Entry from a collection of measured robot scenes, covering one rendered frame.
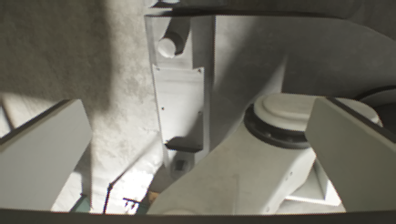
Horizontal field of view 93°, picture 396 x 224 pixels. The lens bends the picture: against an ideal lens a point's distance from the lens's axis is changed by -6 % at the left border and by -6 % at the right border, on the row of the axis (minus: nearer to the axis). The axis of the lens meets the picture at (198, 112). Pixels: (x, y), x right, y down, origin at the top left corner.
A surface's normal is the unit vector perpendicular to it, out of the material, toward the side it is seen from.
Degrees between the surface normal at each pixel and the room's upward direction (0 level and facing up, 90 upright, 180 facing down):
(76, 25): 0
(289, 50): 0
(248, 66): 0
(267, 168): 90
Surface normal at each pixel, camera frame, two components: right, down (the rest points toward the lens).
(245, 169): -0.01, -0.85
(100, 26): -0.22, 0.51
